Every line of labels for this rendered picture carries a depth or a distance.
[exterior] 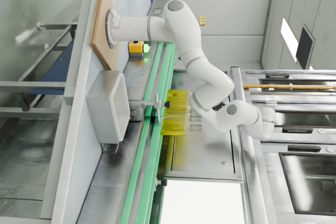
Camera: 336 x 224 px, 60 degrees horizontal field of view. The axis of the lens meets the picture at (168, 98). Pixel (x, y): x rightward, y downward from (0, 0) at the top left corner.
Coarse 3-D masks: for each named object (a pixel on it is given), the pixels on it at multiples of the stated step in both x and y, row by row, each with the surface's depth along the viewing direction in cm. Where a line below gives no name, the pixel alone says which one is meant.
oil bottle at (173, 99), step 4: (168, 96) 147; (172, 96) 146; (176, 96) 146; (180, 96) 146; (184, 96) 146; (168, 100) 144; (172, 100) 144; (176, 100) 144; (180, 100) 143; (184, 100) 143; (188, 100) 143
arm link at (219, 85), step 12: (192, 60) 101; (204, 60) 100; (192, 72) 100; (204, 72) 97; (216, 72) 97; (204, 84) 103; (216, 84) 97; (228, 84) 97; (204, 96) 101; (216, 96) 100; (204, 108) 104
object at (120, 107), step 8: (120, 80) 111; (112, 88) 102; (120, 88) 114; (112, 96) 98; (120, 96) 116; (112, 104) 98; (120, 104) 119; (128, 104) 119; (112, 112) 100; (120, 112) 121; (128, 112) 121; (120, 120) 118; (128, 120) 120; (120, 128) 115; (120, 136) 108
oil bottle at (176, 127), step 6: (162, 120) 132; (168, 120) 132; (174, 120) 132; (180, 120) 132; (186, 120) 132; (162, 126) 130; (168, 126) 129; (174, 126) 129; (180, 126) 129; (186, 126) 129; (162, 132) 132; (168, 132) 131; (174, 132) 131; (180, 132) 130; (186, 132) 130
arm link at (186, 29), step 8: (176, 0) 105; (168, 8) 103; (176, 8) 102; (184, 8) 103; (168, 16) 102; (176, 16) 101; (184, 16) 100; (192, 16) 101; (176, 24) 99; (184, 24) 99; (192, 24) 99; (176, 32) 99; (184, 32) 97; (192, 32) 97; (200, 32) 101; (176, 40) 100; (184, 40) 98; (192, 40) 98; (200, 40) 104; (176, 48) 105; (184, 48) 101; (192, 48) 102; (200, 48) 105; (184, 56) 103; (192, 56) 101; (200, 56) 101; (184, 64) 104
